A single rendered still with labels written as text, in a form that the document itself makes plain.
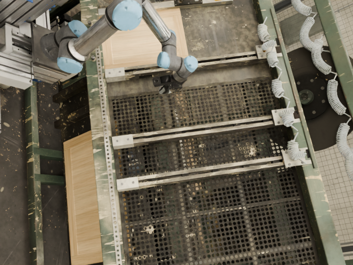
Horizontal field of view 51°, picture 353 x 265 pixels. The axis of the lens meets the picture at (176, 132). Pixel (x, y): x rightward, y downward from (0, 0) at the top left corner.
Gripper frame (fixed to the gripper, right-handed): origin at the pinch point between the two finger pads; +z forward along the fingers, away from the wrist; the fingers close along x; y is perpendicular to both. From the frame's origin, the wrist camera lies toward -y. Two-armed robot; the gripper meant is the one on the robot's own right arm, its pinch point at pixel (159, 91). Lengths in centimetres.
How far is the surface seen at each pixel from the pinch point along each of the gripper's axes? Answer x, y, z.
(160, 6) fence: 75, 23, 20
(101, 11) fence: 77, -15, 37
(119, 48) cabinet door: 48, -6, 35
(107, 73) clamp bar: 27.2, -16.8, 33.4
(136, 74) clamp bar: 24.5, 0.3, 27.0
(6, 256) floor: -72, -74, 110
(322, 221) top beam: -84, 81, -17
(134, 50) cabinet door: 45, 3, 31
